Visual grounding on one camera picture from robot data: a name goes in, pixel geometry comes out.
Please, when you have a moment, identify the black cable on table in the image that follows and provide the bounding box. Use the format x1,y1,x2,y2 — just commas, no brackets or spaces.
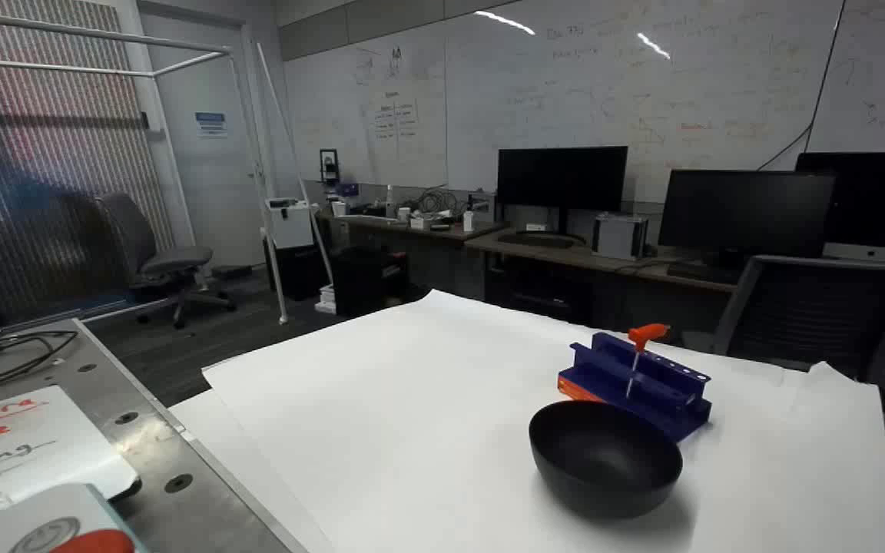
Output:
0,330,80,400

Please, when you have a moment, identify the middle black monitor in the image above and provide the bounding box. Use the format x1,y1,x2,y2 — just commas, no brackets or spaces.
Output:
657,168,832,258

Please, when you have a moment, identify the left black monitor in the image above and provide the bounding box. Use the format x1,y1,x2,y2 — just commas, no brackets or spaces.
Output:
494,147,628,225

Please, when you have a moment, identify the black monitor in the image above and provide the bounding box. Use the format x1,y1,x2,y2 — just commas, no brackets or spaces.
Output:
657,168,832,258
494,147,628,225
797,151,885,248

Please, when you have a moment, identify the white computer box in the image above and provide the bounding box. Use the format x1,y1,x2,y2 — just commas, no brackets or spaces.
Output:
592,212,649,258

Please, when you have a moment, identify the blue slotted rack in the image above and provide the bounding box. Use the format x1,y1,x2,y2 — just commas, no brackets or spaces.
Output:
555,333,714,444

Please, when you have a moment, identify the black bowl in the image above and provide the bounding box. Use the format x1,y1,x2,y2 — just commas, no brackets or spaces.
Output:
530,400,683,520

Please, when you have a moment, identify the right black monitor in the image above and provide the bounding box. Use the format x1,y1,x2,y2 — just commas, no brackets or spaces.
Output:
797,151,885,248

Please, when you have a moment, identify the grey office chair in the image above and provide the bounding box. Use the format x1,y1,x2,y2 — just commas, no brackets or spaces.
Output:
94,193,237,330

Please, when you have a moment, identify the black keyboard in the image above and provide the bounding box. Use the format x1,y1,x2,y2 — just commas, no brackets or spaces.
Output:
499,231,581,248

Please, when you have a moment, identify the white paper sheet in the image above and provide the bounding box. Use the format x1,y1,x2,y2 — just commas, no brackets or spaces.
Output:
173,291,885,553

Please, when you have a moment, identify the orange handled tool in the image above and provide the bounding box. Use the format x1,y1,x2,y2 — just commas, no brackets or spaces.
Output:
625,324,669,400

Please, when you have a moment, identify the white paper with writing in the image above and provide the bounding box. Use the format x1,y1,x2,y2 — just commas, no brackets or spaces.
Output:
0,387,139,512

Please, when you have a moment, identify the office desk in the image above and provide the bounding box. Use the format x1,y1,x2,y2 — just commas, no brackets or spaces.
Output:
329,216,736,330

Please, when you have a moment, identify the white and orange device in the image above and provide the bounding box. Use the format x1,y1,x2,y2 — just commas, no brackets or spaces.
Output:
0,486,152,553

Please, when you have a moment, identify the dark mesh chair back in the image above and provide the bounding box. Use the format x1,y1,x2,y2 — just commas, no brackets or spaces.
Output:
714,256,885,381

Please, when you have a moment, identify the white cart stand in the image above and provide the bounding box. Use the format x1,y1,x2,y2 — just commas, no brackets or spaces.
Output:
264,196,335,324

